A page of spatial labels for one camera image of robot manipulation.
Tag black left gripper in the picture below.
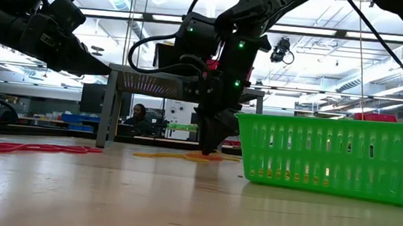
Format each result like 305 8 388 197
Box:
18 11 117 79

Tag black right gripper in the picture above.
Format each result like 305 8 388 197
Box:
192 28 273 160

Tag yellow rubber band bundle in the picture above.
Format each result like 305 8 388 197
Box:
133 144 243 167

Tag red rubber band bundle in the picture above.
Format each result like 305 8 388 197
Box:
0 138 104 163

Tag green plastic basket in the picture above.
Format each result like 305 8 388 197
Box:
230 107 403 208

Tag black monitor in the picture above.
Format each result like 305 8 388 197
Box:
79 82 134 118

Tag green background tray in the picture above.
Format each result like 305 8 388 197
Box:
165 122 199 133

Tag white cabinet with dials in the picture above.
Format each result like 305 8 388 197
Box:
162 98 195 141

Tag blue storage crates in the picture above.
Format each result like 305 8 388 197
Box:
60 112 102 133

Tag person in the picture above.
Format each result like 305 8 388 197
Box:
122 102 156 138

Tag red background bin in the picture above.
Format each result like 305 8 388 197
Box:
353 111 399 124

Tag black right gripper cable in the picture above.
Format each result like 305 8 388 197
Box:
126 29 209 80

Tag black table frame rails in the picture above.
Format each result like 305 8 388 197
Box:
0 121 243 157

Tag black hanging camera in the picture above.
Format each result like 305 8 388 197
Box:
269 36 297 66

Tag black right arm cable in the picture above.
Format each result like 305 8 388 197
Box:
334 0 403 106

